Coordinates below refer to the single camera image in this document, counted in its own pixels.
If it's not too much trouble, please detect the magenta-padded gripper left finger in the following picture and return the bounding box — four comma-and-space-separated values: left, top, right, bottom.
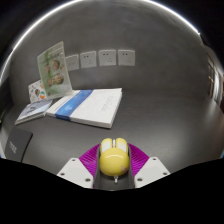
56, 143, 101, 189

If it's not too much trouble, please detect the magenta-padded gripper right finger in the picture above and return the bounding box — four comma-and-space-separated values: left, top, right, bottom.
128, 143, 171, 189

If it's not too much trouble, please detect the yellow computer mouse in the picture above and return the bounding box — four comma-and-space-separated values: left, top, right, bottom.
98, 137, 131, 184

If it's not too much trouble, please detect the dark grey mouse pad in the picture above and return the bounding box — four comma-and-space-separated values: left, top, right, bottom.
4, 127, 34, 163

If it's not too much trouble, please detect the white book with blue band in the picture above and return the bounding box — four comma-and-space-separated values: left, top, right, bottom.
45, 87, 123, 130

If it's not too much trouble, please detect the grey striped book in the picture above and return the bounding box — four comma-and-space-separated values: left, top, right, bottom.
14, 98, 54, 126

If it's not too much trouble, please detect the white card with colourful stickers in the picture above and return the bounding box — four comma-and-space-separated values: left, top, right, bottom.
27, 79, 48, 104

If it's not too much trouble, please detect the white ceiling light strip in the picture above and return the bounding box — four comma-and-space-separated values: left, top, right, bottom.
0, 0, 203, 79

